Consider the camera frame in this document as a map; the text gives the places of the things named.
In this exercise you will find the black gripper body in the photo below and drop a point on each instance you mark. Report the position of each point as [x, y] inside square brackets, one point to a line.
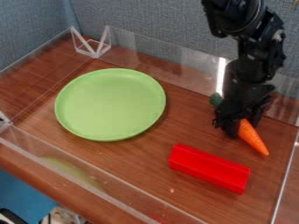
[241, 94]

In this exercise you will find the orange toy carrot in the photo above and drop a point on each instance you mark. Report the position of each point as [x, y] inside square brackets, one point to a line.
[247, 134]

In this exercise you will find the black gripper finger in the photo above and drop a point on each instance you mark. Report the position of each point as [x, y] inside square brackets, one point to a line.
[255, 115]
[230, 126]

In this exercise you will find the clear acrylic enclosure wall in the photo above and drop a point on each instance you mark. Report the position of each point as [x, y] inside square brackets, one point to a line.
[119, 182]

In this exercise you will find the green round plate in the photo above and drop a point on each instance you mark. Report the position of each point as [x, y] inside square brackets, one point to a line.
[110, 104]

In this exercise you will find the red rectangular block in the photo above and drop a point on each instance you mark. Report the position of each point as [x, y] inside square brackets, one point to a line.
[210, 168]

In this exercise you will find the clear acrylic corner bracket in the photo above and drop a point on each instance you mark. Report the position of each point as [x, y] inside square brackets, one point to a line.
[90, 47]

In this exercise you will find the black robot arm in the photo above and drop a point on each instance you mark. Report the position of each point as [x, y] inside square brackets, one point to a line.
[258, 29]

